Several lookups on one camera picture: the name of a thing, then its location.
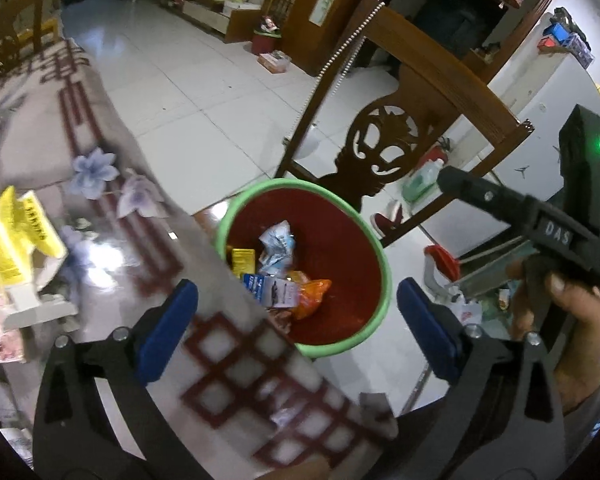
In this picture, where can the green white detergent bottle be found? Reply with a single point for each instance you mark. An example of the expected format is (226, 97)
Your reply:
(422, 180)

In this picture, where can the wooden chair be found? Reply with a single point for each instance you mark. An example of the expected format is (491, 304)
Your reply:
(430, 85)

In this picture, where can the red slipper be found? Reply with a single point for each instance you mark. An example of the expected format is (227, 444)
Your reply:
(387, 220)

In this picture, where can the red flower pot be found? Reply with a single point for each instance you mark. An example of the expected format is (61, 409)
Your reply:
(266, 42)

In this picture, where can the orange snack bag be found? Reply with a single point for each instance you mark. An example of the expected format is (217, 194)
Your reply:
(310, 295)

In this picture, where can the red white plastic tool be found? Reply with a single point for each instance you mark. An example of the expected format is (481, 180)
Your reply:
(442, 265)

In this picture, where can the white refrigerator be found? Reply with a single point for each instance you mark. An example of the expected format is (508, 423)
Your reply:
(530, 110)

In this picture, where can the low television cabinet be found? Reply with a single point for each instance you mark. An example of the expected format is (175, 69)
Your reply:
(205, 10)

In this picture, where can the hanging picture panel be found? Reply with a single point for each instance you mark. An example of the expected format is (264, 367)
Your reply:
(326, 1)

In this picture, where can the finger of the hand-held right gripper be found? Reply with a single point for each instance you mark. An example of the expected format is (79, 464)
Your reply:
(510, 205)

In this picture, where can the person's left hand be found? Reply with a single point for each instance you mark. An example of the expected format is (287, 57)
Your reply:
(295, 470)

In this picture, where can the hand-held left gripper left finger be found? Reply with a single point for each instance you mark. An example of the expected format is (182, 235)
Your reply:
(167, 332)

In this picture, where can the red bin green rim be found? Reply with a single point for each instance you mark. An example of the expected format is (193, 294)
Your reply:
(340, 240)

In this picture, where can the red fire extinguisher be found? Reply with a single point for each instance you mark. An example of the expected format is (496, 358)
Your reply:
(432, 152)

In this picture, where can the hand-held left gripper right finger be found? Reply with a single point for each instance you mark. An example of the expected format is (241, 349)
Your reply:
(427, 332)

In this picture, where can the small cardboard box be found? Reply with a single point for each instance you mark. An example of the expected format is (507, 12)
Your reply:
(274, 62)

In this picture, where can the blue red toy boxes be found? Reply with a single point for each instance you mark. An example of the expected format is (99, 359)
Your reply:
(565, 42)

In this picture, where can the blue white toothpaste box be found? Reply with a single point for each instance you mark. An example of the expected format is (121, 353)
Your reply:
(272, 290)

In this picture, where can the wooden lattice partition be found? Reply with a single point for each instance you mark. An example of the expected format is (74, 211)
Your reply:
(352, 35)

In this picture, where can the person's right forearm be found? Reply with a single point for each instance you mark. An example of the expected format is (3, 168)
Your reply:
(587, 422)

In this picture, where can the blue white wrapper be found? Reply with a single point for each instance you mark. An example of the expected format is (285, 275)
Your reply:
(275, 245)

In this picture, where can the person's right hand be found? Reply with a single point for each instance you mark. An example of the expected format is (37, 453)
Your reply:
(582, 340)

